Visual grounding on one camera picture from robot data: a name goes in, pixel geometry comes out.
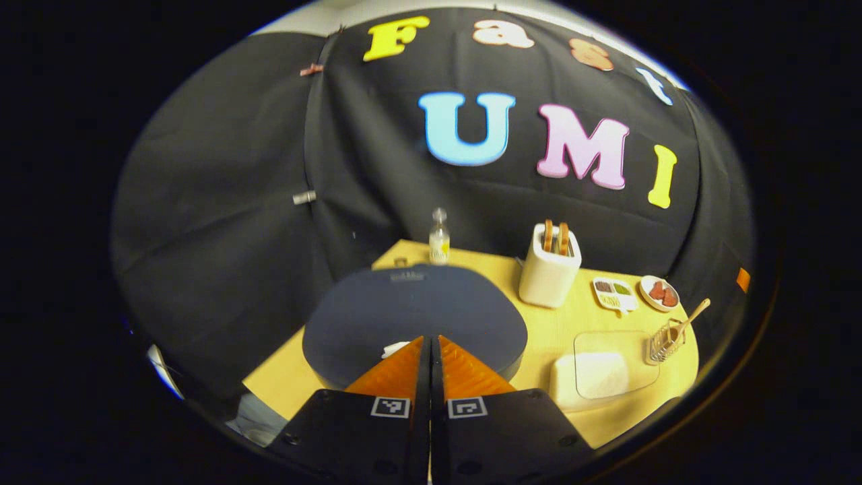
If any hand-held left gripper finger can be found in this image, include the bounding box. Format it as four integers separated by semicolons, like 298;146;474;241
266;335;432;485
431;335;597;485

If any dark lidded rice cooker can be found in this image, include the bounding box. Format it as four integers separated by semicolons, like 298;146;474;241
302;264;528;391

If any clear box of rice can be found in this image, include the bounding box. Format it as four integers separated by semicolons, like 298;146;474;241
549;330;661;413

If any small white plate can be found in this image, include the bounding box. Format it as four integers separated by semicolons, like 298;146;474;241
638;275;680;313

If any white divided bean dish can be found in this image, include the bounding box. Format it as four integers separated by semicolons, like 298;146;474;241
593;278;638;315

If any small glass bottle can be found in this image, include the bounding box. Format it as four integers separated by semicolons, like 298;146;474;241
429;207;451;265

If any white toaster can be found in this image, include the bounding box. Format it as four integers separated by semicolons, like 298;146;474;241
519;222;583;309

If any white side desk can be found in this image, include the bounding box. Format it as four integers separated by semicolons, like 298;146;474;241
147;344;184;399

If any black backdrop cloth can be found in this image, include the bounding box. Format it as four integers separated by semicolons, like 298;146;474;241
111;7;755;405

